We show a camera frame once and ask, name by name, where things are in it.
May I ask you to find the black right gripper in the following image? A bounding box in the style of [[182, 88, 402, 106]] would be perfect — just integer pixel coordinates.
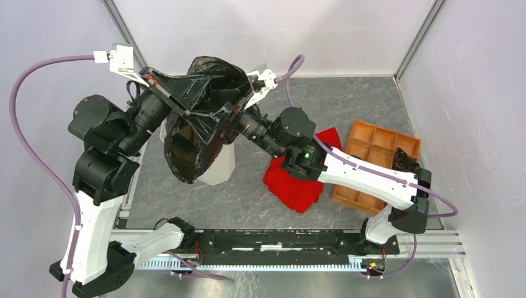
[[181, 81, 285, 161]]

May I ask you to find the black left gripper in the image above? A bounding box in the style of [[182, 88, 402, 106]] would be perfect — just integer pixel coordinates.
[[120, 65, 215, 154]]

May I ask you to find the black plastic trash bag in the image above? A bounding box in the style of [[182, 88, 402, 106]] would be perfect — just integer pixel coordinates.
[[163, 56, 251, 184]]

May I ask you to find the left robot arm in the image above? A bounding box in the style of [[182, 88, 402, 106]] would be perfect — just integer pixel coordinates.
[[50, 68, 211, 297]]

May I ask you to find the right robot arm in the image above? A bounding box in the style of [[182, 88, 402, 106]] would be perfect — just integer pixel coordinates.
[[183, 102, 430, 253]]

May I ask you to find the white octagonal trash bin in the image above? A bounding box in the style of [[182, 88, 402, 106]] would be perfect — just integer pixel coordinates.
[[159, 121, 235, 186]]

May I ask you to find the red cloth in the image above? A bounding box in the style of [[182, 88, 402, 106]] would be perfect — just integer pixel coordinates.
[[262, 127, 344, 214]]

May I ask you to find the orange compartment tray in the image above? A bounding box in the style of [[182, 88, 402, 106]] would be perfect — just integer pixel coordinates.
[[331, 120, 421, 215]]

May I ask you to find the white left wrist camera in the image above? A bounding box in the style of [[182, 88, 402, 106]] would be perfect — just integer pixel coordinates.
[[92, 43, 149, 86]]

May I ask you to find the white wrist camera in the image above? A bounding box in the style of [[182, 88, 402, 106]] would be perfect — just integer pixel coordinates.
[[92, 43, 149, 86], [244, 63, 277, 110]]

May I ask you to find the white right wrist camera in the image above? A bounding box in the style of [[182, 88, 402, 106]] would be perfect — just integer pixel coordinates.
[[244, 63, 277, 110]]

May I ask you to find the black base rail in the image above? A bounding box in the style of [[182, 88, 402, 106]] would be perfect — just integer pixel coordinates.
[[156, 217, 400, 266]]

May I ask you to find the white toothed cable strip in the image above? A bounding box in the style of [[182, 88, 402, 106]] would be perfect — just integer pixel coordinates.
[[138, 255, 378, 273]]

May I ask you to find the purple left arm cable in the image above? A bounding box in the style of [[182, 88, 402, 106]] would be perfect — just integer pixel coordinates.
[[9, 55, 96, 298]]

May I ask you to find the black cable bundle in tray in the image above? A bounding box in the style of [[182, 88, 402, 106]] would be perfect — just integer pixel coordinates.
[[391, 147, 421, 177]]

